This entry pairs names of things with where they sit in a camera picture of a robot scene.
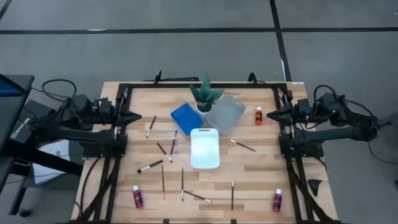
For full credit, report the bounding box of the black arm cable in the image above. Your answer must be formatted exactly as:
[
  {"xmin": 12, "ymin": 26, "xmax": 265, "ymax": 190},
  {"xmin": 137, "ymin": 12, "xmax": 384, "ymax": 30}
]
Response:
[
  {"xmin": 41, "ymin": 78, "xmax": 78, "ymax": 103},
  {"xmin": 312, "ymin": 84, "xmax": 398, "ymax": 165}
]

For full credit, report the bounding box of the thick black paint brush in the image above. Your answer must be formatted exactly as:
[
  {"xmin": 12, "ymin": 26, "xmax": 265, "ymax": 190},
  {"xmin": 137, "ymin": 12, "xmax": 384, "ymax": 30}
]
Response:
[{"xmin": 137, "ymin": 159, "xmax": 164, "ymax": 174}]

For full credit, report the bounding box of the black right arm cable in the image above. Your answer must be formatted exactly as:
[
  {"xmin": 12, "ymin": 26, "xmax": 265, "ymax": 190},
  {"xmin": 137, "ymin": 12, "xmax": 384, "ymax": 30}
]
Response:
[{"xmin": 312, "ymin": 84, "xmax": 398, "ymax": 165}]

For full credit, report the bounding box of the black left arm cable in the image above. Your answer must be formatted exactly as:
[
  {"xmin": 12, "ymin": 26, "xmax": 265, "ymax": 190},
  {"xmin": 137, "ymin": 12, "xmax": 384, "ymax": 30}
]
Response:
[{"xmin": 41, "ymin": 78, "xmax": 78, "ymax": 103}]

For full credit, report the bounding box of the green plant in white pot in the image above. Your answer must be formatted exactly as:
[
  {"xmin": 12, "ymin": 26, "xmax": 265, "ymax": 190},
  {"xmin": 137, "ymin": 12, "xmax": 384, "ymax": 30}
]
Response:
[{"xmin": 188, "ymin": 73, "xmax": 224, "ymax": 118}]

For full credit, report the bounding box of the white paper sheet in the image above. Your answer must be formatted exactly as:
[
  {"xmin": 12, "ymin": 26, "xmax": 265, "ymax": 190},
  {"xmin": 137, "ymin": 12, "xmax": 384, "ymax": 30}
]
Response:
[{"xmin": 32, "ymin": 139, "xmax": 72, "ymax": 185}]

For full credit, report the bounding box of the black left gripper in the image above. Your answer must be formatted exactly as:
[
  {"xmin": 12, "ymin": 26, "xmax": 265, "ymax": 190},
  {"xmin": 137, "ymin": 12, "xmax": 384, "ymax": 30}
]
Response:
[{"xmin": 105, "ymin": 102, "xmax": 142, "ymax": 127}]

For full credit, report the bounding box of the white plastic bin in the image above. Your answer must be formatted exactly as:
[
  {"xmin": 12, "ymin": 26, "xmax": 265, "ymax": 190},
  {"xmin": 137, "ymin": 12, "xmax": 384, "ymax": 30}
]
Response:
[{"xmin": 189, "ymin": 128, "xmax": 221, "ymax": 170}]

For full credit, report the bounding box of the black display screen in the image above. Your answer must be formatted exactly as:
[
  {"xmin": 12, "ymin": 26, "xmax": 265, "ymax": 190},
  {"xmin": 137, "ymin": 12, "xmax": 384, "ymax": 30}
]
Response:
[{"xmin": 0, "ymin": 73, "xmax": 35, "ymax": 187}]

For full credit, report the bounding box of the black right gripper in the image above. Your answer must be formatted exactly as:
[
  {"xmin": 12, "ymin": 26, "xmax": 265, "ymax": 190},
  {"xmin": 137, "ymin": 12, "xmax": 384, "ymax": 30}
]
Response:
[{"xmin": 266, "ymin": 101, "xmax": 307, "ymax": 125}]

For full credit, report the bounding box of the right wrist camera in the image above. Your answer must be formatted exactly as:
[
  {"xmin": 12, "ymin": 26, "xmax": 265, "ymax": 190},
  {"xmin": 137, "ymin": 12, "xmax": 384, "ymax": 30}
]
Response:
[{"xmin": 297, "ymin": 98, "xmax": 312, "ymax": 116}]

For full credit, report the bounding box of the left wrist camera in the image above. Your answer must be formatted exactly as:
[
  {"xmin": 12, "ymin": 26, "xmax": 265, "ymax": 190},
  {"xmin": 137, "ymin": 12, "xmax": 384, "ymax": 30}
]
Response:
[{"xmin": 98, "ymin": 98, "xmax": 113, "ymax": 118}]

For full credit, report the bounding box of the blue plastic basket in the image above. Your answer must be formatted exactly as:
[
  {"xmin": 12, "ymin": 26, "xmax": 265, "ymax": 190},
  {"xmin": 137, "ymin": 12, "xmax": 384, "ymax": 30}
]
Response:
[{"xmin": 170, "ymin": 102, "xmax": 205, "ymax": 136}]

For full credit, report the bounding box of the black controller box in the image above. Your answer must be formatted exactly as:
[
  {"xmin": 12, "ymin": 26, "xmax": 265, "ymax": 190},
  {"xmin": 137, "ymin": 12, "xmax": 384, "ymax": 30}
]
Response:
[{"xmin": 9, "ymin": 99, "xmax": 63, "ymax": 144}]

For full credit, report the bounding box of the black plastic wedge part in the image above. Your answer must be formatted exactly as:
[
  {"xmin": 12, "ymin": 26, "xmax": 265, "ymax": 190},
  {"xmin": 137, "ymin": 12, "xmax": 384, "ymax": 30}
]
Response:
[{"xmin": 308, "ymin": 179, "xmax": 323, "ymax": 197}]

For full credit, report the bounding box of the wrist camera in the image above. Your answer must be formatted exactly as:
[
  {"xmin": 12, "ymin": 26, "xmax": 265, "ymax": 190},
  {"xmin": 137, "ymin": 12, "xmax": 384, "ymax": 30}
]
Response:
[
  {"xmin": 98, "ymin": 98, "xmax": 113, "ymax": 118},
  {"xmin": 297, "ymin": 98, "xmax": 312, "ymax": 116}
]

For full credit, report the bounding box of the magenta paint bottle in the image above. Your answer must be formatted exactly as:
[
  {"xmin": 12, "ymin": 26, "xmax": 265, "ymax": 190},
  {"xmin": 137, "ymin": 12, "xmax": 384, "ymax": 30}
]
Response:
[
  {"xmin": 132, "ymin": 185, "xmax": 144, "ymax": 209},
  {"xmin": 272, "ymin": 189, "xmax": 284, "ymax": 213}
]

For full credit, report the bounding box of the grey plastic bin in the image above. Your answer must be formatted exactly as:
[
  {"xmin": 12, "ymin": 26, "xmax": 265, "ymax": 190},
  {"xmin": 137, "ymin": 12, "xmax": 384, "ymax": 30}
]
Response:
[{"xmin": 205, "ymin": 95, "xmax": 246, "ymax": 137}]

